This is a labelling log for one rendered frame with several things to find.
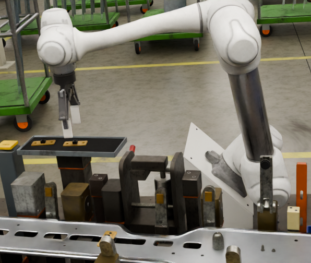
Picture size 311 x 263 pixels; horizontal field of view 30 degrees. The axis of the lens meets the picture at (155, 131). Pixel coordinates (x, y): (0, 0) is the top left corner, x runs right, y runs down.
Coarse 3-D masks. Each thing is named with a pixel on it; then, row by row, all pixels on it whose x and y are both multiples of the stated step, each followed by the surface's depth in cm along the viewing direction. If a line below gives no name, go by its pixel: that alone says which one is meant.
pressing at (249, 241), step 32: (0, 224) 190; (32, 224) 188; (64, 224) 186; (96, 224) 184; (64, 256) 170; (96, 256) 168; (128, 256) 166; (160, 256) 165; (192, 256) 163; (224, 256) 162; (256, 256) 160; (288, 256) 159
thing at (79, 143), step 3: (66, 141) 208; (69, 141) 208; (72, 141) 205; (75, 141) 205; (78, 141) 207; (81, 141) 207; (84, 141) 207; (87, 141) 207; (66, 144) 206; (69, 144) 206; (72, 144) 205; (75, 144) 205; (78, 144) 205; (81, 144) 205; (84, 144) 204
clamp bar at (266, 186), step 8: (264, 160) 166; (272, 160) 170; (264, 168) 167; (272, 168) 170; (264, 176) 171; (272, 176) 170; (264, 184) 171; (272, 184) 171; (264, 192) 172; (272, 192) 171; (272, 200) 172; (272, 208) 172
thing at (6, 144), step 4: (4, 140) 216; (8, 140) 215; (0, 144) 213; (4, 144) 212; (8, 144) 212; (12, 144) 212; (16, 144) 213; (0, 148) 211; (4, 148) 210; (8, 148) 210; (12, 148) 211
